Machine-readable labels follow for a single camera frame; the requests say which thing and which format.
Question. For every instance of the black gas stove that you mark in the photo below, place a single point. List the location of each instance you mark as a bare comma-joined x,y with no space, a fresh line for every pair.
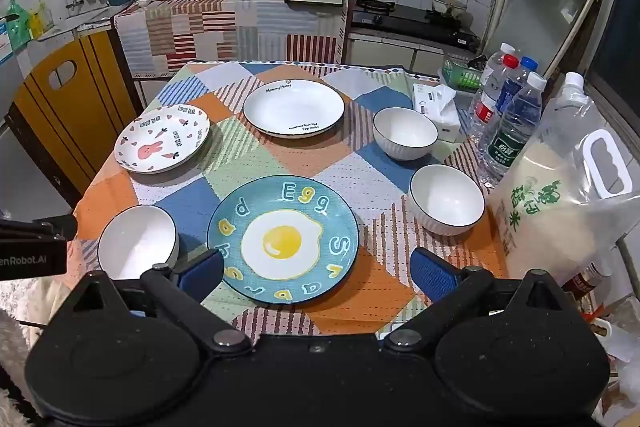
410,19

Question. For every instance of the white base cabinet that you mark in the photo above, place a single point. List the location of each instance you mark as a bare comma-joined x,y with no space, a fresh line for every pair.
390,52

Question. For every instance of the white cooking pot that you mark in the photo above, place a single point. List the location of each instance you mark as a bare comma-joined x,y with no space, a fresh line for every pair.
449,4

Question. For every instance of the large white plate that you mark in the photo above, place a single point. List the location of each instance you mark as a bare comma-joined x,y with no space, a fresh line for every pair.
295,107

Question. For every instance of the clear white cap bottle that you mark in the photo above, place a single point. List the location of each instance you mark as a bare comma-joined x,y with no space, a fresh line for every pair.
495,62

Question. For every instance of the white cup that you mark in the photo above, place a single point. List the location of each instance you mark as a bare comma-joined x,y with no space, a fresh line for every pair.
445,197

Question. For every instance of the green detergent bottle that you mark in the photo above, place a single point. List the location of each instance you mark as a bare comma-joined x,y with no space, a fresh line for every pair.
17,24

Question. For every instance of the white tissue pack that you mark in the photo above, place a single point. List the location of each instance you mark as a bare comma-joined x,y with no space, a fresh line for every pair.
440,109

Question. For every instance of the patchwork tablecloth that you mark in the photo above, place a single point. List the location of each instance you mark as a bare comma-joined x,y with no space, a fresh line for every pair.
240,157

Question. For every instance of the grey metal panel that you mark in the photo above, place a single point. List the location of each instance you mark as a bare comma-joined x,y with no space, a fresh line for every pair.
545,7

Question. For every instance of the green label water bottle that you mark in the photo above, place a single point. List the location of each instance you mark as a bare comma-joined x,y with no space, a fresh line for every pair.
507,142

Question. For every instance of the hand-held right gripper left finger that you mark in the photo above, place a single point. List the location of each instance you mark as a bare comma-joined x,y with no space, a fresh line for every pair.
200,272

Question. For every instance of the white rabbit print plate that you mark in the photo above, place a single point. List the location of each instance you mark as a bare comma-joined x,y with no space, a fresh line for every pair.
160,142

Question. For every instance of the green plastic basket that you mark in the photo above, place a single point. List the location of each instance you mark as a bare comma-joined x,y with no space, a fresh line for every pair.
460,74

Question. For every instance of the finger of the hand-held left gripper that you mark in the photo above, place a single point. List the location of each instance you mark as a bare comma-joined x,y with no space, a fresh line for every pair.
50,228

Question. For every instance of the clear rice bag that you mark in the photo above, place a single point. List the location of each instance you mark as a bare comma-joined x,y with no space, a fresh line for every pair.
545,207

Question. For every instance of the yellow wooden chair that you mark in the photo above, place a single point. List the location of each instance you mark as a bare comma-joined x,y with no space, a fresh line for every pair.
50,132

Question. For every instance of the blue label water bottle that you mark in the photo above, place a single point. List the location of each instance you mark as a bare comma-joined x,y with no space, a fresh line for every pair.
517,87

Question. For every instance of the blue fried egg plate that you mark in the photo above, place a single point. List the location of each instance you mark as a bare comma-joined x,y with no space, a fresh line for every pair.
282,212

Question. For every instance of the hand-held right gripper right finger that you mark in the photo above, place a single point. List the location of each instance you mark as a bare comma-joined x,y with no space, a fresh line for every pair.
432,274

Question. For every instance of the white ribbed bowl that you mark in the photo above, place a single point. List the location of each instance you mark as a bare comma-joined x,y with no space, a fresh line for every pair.
405,132
135,242

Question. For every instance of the red label jar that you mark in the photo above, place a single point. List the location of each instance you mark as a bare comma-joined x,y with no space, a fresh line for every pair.
585,282

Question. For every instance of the red label water bottle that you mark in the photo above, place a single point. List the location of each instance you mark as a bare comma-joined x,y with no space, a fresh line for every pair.
487,107

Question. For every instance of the striped patchwork counter cloth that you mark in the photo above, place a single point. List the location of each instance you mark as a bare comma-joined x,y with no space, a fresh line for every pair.
225,27

